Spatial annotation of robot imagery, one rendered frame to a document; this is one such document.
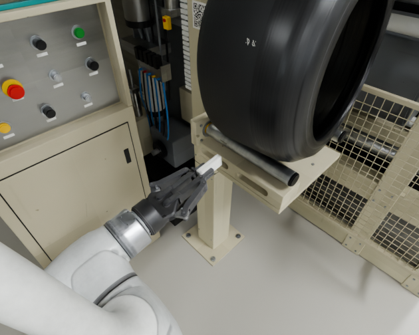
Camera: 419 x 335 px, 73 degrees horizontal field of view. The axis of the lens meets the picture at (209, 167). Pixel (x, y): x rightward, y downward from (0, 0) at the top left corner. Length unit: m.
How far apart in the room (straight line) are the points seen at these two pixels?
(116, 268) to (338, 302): 1.32
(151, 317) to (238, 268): 1.18
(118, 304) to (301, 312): 1.22
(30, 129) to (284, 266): 1.36
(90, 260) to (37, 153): 0.57
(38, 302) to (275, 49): 0.50
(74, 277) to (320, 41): 0.59
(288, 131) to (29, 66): 0.75
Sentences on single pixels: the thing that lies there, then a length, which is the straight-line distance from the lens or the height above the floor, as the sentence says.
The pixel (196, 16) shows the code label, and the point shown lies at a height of 1.22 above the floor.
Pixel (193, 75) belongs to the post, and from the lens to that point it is 1.03.
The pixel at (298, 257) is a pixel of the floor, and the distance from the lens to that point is 1.75.
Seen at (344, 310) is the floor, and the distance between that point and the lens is 1.70.
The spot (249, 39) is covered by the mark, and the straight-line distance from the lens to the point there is 0.59.
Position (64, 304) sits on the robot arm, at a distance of 0.38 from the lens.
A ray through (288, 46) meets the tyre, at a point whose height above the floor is 1.28.
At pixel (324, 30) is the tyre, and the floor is 1.31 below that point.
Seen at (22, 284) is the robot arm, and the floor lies 1.20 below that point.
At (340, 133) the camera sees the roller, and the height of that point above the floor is 0.92.
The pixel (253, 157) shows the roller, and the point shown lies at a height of 0.91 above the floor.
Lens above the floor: 1.47
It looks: 44 degrees down
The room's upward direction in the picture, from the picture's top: straight up
